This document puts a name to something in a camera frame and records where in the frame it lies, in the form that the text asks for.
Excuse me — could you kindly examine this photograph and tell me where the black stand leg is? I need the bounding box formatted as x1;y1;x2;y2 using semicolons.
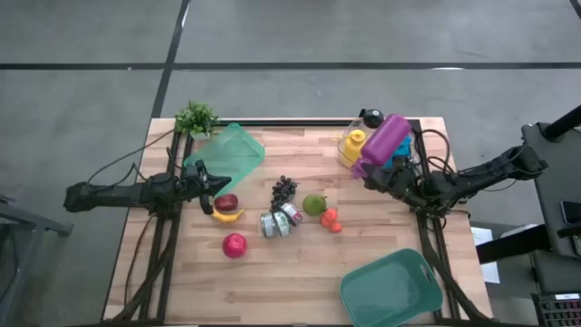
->
475;224;553;265

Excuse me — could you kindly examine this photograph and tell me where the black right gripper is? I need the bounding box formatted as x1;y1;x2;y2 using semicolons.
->
361;162;426;205

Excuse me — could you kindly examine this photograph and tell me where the backlit keyboard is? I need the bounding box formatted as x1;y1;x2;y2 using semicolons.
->
530;292;581;327

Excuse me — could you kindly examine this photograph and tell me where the dark toy grape bunch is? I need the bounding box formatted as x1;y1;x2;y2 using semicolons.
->
271;174;300;213

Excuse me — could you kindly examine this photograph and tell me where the yellow plastic bottle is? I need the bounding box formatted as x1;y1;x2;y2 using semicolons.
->
340;129;368;168

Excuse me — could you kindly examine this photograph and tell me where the black camera stand pole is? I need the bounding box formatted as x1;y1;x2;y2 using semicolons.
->
541;104;581;142

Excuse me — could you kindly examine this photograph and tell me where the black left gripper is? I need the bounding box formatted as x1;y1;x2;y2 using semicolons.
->
182;160;232;217

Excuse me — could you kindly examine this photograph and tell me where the bright red round toy fruit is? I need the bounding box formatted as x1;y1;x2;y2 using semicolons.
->
222;233;249;260

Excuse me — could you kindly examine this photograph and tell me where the small green potted plant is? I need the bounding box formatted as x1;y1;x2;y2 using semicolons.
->
174;100;220;140

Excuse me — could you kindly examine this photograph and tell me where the blue plastic bottle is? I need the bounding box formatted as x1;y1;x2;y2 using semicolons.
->
385;138;414;172

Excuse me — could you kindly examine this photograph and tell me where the dark red toy apple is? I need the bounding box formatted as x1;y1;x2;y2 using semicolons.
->
213;193;240;213

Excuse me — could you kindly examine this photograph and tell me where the yellow toy banana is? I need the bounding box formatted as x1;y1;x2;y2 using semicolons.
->
209;199;245;224

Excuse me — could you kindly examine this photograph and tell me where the grey metal stand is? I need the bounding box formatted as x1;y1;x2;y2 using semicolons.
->
0;194;74;327

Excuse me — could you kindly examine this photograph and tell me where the translucent light green bin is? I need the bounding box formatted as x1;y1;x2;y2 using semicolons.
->
183;122;267;197

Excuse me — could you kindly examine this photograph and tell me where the tin can with green label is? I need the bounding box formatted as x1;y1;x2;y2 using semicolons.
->
273;210;292;238

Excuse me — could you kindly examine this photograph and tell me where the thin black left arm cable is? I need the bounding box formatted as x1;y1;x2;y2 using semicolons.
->
85;129;178;187

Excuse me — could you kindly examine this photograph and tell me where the green apple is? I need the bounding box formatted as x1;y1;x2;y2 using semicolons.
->
302;193;329;217

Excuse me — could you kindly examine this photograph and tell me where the purple plastic bottle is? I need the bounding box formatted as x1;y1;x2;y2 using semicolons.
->
351;114;413;179

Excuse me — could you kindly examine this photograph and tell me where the white paper sheet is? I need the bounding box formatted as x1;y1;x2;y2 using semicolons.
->
469;225;501;285

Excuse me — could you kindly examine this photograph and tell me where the clear plastic bin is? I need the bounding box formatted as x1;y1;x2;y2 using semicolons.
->
336;118;421;181

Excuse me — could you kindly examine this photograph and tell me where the black cable bundle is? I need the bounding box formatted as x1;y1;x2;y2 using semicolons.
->
442;270;494;326
108;213;179;324

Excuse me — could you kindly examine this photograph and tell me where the teal plastic bin with handle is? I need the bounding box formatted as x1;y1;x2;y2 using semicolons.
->
339;247;445;327

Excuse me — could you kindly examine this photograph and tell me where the tin can with red label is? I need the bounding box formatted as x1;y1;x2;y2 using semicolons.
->
280;202;304;227

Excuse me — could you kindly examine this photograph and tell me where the clear bottle with black cap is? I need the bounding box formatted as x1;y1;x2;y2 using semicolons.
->
358;107;386;133

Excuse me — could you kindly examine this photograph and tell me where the black smartphone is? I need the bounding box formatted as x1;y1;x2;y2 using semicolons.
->
560;199;581;226

